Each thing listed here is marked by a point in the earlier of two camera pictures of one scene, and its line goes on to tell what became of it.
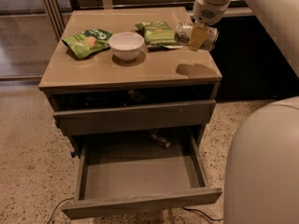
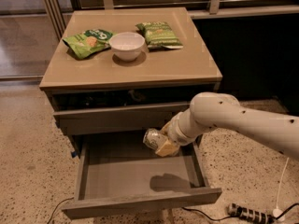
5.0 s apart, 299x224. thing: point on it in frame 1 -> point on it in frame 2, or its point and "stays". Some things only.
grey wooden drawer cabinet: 131,100 stays
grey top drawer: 189,114 stays
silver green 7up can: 182,35 -> 154,139
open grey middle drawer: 123,171 stays
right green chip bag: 157,33 stays
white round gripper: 209,12 -> 175,135
